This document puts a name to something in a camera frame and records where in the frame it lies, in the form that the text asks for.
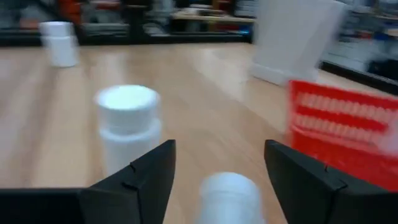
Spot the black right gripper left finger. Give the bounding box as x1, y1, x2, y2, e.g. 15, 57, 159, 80
0, 139, 177, 224

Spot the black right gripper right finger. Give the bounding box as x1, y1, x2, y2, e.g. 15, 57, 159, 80
263, 139, 398, 224

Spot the red plastic basket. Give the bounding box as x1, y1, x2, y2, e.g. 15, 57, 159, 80
285, 80, 398, 192

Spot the white pot saucer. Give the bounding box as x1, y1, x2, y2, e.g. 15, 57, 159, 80
248, 62, 320, 86

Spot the white plant pot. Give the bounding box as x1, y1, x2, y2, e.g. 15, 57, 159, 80
253, 0, 346, 78

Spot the shelf rack with orange bins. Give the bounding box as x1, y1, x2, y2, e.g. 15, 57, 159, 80
18, 0, 125, 30

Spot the wooden workbench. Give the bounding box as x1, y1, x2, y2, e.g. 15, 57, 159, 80
170, 9, 256, 25

